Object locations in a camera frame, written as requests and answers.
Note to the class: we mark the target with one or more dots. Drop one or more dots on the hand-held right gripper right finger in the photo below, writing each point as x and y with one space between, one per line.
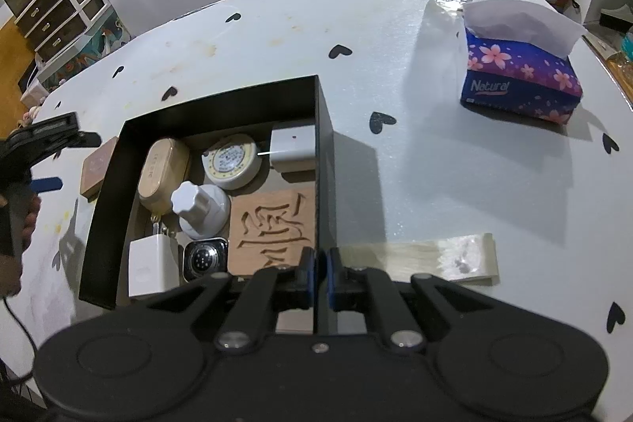
335 278

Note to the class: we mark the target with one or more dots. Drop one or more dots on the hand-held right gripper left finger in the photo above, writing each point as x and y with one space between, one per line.
306 276

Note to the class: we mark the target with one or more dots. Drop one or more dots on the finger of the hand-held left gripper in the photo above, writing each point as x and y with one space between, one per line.
47 184
49 126

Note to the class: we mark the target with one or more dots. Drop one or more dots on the carved wooden block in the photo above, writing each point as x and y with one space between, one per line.
287 254

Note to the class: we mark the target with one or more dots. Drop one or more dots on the pink carved block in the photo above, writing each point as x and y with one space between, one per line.
96 167

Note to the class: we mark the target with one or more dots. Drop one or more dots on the black rectangular box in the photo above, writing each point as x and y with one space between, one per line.
106 204

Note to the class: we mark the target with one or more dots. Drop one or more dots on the silver smartwatch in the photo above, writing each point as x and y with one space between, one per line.
205 260

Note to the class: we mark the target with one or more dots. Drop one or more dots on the beige oval case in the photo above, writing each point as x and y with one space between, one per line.
163 172

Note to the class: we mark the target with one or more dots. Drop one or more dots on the white round bottle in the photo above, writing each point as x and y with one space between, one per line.
202 210

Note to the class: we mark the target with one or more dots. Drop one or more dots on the white charger with prongs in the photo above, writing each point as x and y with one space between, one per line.
148 269

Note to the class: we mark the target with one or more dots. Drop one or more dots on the person's left hand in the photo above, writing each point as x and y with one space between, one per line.
29 220

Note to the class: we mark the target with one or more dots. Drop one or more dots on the white drawer cabinet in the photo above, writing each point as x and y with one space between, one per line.
54 17

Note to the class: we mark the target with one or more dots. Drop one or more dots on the white charger adapter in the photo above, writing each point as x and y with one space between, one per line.
294 146

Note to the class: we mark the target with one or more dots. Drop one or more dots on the round white tape measure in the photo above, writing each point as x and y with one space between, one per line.
230 161

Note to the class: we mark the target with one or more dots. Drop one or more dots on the purple floral tissue box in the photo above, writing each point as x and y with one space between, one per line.
519 81

